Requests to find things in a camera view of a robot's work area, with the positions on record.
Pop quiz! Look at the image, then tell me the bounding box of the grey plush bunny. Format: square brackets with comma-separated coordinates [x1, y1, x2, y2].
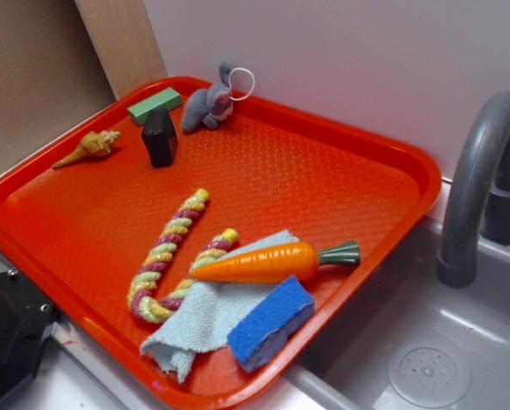
[180, 61, 256, 134]

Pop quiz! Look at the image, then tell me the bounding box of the grey toy sink basin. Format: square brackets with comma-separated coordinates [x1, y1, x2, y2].
[285, 219, 510, 409]

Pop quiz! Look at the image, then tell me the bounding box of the green rectangular block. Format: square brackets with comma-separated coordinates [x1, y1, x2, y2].
[127, 87, 183, 126]

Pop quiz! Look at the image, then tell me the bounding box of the orange plastic tray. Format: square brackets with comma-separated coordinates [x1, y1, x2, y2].
[0, 77, 441, 409]

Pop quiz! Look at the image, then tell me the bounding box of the orange plastic toy carrot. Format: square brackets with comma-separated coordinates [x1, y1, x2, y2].
[191, 240, 361, 284]

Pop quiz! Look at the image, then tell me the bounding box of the blue sponge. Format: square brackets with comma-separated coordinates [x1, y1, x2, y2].
[227, 276, 315, 373]

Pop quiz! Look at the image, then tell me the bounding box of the light blue cloth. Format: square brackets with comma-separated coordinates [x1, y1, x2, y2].
[139, 229, 301, 384]

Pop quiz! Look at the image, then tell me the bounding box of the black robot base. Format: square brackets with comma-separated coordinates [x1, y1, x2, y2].
[0, 272, 56, 407]

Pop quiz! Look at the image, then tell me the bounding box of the black box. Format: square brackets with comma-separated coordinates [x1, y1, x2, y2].
[141, 108, 178, 168]

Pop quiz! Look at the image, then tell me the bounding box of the grey plastic faucet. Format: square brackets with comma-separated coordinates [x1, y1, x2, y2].
[437, 91, 510, 288]

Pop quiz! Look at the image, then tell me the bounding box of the twisted multicolour rope toy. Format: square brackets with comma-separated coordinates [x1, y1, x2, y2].
[126, 188, 240, 325]

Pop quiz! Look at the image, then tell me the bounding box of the tan spiral seashell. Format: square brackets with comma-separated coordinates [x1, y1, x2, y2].
[52, 131, 121, 169]

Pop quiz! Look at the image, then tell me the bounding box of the wooden board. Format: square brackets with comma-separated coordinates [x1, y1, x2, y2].
[75, 0, 167, 99]

